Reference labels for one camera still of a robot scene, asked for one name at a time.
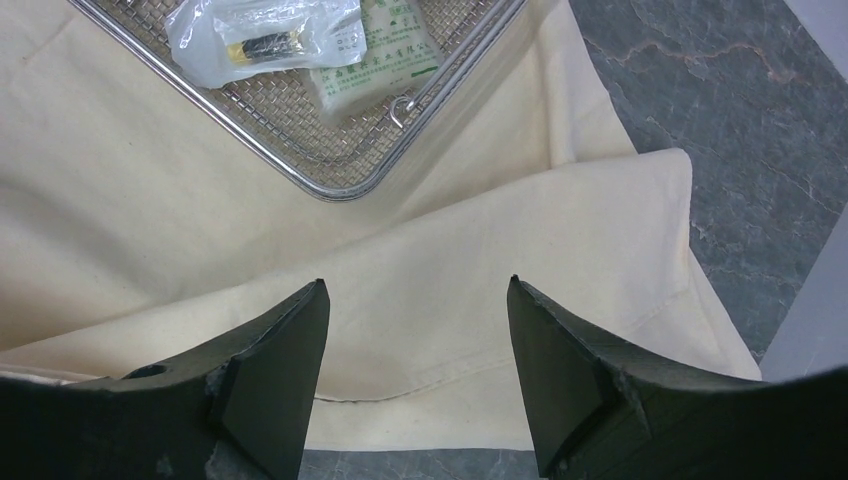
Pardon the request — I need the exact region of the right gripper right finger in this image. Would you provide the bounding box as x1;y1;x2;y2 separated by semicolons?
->
507;277;847;479

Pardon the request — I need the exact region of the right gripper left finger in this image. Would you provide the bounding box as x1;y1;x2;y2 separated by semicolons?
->
1;280;330;479

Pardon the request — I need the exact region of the beige cloth wrap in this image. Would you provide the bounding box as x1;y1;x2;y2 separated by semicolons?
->
1;1;761;451

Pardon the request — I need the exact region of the clear plastic bag item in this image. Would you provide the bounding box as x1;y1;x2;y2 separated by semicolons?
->
164;0;367;89

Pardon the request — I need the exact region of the green printed gauze packet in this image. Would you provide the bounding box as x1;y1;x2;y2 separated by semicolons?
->
302;1;444;126

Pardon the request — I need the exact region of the wire mesh steel basket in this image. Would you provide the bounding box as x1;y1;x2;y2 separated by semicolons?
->
73;1;525;202

